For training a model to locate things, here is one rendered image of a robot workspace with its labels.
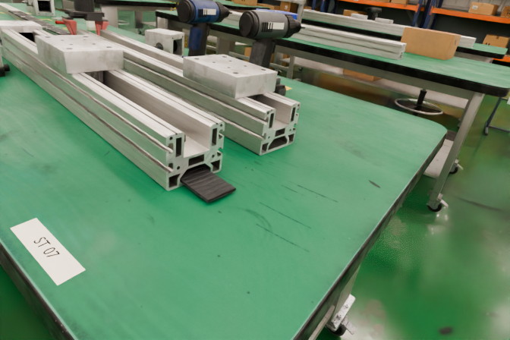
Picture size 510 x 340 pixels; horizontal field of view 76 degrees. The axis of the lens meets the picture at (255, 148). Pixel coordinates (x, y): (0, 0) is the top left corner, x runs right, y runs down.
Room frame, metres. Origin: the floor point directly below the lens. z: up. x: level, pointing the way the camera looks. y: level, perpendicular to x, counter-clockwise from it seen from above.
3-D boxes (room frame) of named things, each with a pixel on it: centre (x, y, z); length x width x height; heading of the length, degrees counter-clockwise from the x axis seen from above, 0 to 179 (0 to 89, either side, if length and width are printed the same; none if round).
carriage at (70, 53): (0.67, 0.39, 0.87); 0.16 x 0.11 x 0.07; 49
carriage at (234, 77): (0.66, 0.07, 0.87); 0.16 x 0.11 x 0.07; 49
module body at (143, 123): (0.67, 0.39, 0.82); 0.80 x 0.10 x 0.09; 49
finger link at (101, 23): (1.13, 0.58, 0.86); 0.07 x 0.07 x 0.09; 49
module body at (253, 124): (0.82, 0.26, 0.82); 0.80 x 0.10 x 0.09; 49
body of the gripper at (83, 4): (1.11, 0.60, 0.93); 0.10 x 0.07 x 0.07; 139
